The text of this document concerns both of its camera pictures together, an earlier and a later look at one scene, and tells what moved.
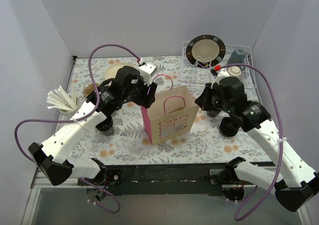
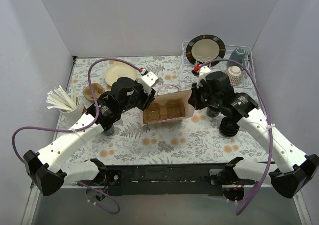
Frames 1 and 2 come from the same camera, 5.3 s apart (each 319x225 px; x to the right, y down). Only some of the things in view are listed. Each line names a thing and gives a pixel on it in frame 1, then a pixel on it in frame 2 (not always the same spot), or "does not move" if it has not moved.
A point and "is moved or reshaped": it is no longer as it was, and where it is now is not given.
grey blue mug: (238, 57) does not move
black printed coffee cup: (212, 113) does not move
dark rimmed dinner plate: (205, 51) does not move
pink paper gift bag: (171, 114) is moved or reshaped
